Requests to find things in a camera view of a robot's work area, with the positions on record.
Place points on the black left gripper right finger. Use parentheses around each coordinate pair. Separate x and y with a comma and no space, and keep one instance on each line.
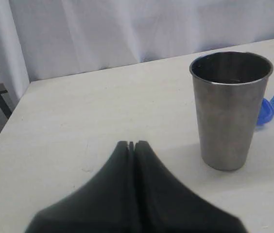
(168,206)

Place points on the blue plastic lid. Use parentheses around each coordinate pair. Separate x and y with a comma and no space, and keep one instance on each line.
(266,113)

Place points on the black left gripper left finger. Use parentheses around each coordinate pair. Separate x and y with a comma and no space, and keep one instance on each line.
(105,204)

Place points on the stainless steel cup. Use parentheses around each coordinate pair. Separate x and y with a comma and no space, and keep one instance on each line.
(229,88)

